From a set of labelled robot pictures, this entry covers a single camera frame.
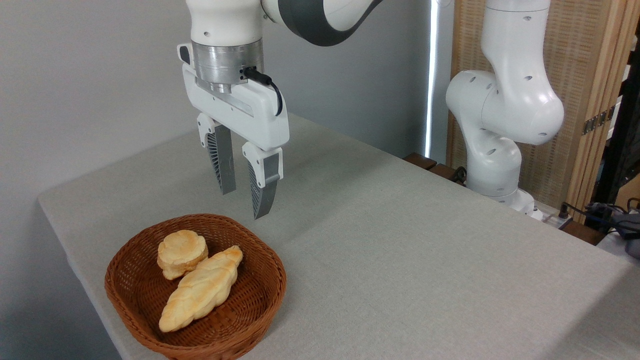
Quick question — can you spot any black cable bundle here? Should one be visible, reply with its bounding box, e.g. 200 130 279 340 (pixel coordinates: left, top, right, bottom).
560 197 640 241

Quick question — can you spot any long braided bread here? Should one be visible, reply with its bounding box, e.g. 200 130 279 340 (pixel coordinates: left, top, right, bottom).
158 245 244 333

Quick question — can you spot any brown wicker basket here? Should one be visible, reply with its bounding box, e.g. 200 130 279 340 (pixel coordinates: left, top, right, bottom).
104 213 288 360

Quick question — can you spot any grey power adapter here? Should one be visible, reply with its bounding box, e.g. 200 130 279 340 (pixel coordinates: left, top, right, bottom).
614 212 640 259

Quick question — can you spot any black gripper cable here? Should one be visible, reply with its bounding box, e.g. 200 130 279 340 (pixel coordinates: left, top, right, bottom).
241 66 284 117

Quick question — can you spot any black stand frame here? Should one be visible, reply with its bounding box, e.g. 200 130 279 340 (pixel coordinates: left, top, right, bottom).
592 35 640 206

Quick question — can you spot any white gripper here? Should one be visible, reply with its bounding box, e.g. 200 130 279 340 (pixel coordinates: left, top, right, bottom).
177 43 290 220

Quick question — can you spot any metal screen hinge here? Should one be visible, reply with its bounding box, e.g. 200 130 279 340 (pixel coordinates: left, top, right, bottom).
581 106 616 136

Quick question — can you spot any white power strip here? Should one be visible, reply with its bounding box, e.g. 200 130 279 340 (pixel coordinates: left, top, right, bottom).
541 210 572 229

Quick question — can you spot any bright vertical light strip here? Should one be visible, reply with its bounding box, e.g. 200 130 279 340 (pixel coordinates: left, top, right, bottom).
425 0 440 158

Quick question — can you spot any grey tablecloth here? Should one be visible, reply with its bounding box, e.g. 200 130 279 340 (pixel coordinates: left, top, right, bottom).
37 112 640 360

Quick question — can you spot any woven wooden folding screen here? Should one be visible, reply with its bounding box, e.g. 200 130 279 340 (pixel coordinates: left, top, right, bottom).
446 0 640 223

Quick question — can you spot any round bread roll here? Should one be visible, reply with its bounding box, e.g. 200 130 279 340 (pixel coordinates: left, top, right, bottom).
157 229 209 281

